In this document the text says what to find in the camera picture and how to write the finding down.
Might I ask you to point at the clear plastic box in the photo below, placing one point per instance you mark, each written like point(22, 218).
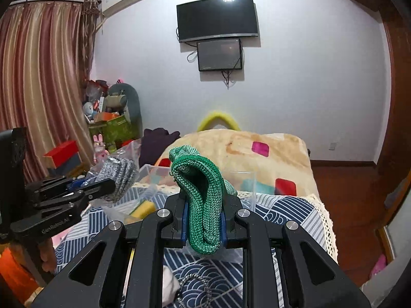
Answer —
point(151, 176)

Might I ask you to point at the grey knitted sock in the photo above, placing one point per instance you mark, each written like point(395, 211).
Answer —
point(122, 173)

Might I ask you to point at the pink cloth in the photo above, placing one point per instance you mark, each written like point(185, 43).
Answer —
point(379, 266)

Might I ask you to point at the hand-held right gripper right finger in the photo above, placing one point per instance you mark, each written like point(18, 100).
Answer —
point(224, 227)

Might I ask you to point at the red box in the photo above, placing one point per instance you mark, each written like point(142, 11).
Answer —
point(61, 154)

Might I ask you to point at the pink bunny toy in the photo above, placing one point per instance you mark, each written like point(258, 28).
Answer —
point(100, 150)

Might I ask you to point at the blue round toy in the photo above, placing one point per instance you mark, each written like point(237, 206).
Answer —
point(88, 110)

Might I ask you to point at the orange garment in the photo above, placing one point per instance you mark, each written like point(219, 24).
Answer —
point(14, 276)

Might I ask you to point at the striped red curtain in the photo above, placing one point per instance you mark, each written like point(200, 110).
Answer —
point(41, 86)

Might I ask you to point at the grey plush toy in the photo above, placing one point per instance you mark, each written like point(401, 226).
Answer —
point(123, 102)

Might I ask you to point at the yellow sponge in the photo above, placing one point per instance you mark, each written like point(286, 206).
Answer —
point(141, 211)

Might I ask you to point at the cream printed blanket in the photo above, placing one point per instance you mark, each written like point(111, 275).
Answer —
point(279, 154)

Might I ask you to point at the black wall television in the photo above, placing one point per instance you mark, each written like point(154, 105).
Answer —
point(218, 17)

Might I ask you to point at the green knitted sock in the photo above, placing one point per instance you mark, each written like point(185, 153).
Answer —
point(205, 205)

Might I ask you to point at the white lace cloth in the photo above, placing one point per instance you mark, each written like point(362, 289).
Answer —
point(327, 224)

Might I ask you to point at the wall socket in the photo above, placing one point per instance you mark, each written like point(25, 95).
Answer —
point(333, 145)

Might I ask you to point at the clear plastic bag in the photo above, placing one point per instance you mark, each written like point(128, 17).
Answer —
point(128, 150)

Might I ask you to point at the curtain rod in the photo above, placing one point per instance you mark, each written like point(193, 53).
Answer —
point(48, 0)

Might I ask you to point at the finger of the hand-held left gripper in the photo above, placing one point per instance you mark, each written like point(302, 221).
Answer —
point(57, 218)
point(48, 186)

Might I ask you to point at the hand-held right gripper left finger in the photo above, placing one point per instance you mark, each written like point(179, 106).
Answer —
point(183, 224)

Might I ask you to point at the wooden door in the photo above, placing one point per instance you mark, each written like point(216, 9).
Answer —
point(398, 102)

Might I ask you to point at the green patterned box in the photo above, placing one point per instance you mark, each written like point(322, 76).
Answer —
point(110, 130)

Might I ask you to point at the blue patterned quilt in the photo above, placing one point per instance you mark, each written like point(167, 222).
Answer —
point(282, 208)

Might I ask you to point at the person's left hand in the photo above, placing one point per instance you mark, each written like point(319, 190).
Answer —
point(48, 256)

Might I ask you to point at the dark purple cloth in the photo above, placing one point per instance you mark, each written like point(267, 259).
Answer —
point(155, 144)

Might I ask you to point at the small black wall monitor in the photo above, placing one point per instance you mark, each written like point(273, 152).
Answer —
point(220, 54)

